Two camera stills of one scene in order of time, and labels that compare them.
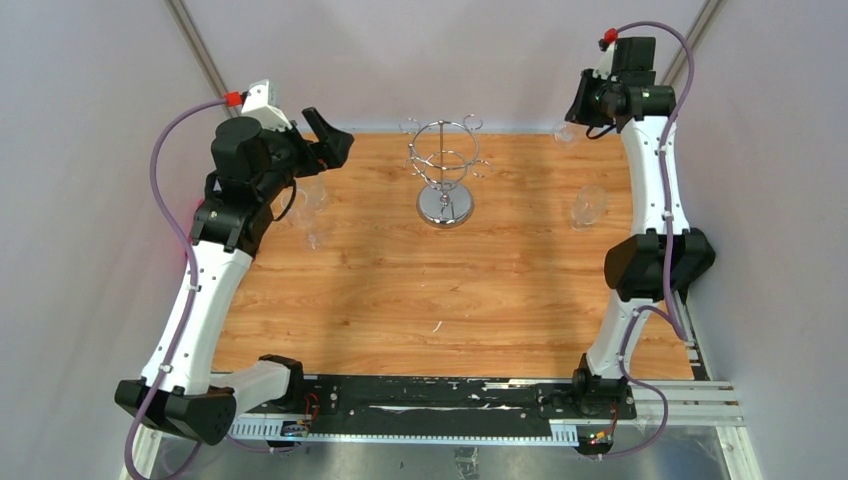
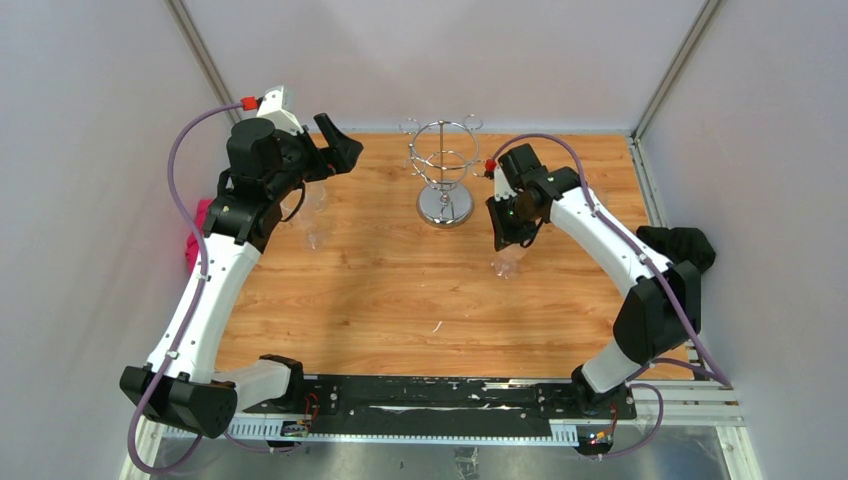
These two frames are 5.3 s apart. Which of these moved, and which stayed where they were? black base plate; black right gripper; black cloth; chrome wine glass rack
Moved: black right gripper
Stayed: chrome wine glass rack; black base plate; black cloth
